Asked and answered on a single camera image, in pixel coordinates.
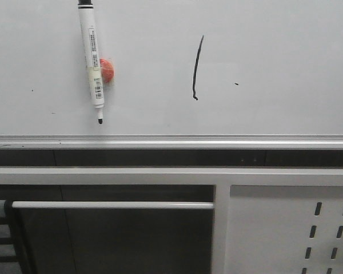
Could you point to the red round magnet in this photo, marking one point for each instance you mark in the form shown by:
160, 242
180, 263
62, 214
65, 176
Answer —
107, 71

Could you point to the white whiteboard marker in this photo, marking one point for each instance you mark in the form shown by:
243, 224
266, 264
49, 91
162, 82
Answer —
93, 65

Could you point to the white perforated pegboard panel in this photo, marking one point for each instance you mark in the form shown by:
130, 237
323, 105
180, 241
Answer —
281, 229

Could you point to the white horizontal metal rod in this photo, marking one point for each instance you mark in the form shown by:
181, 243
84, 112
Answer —
111, 205

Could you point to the whiteboard with aluminium frame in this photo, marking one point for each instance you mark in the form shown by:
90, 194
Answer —
188, 74

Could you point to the white metal stand frame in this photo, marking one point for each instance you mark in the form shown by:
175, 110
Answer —
221, 178

